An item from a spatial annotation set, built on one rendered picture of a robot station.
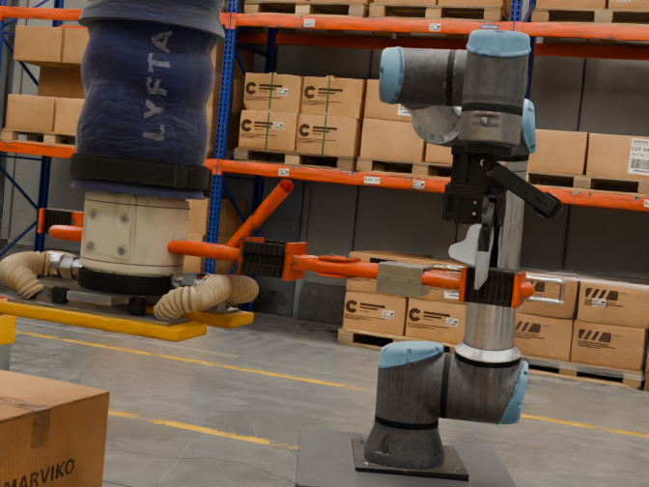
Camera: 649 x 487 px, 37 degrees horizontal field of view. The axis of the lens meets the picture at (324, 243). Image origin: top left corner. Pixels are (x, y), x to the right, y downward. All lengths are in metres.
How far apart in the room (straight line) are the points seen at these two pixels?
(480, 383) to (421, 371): 0.13
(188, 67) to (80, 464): 0.77
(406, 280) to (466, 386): 0.81
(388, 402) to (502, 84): 1.03
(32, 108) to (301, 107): 3.00
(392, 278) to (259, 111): 7.96
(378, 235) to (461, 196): 8.81
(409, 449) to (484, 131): 1.02
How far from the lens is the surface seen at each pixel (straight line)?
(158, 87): 1.54
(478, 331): 2.19
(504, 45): 1.42
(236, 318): 1.63
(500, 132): 1.41
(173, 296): 1.48
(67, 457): 1.83
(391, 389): 2.23
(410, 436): 2.24
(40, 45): 10.65
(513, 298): 1.39
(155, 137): 1.53
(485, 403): 2.22
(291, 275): 1.49
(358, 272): 1.45
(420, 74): 1.54
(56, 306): 1.56
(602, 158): 8.55
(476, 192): 1.41
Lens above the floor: 1.36
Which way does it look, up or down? 3 degrees down
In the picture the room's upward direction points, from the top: 6 degrees clockwise
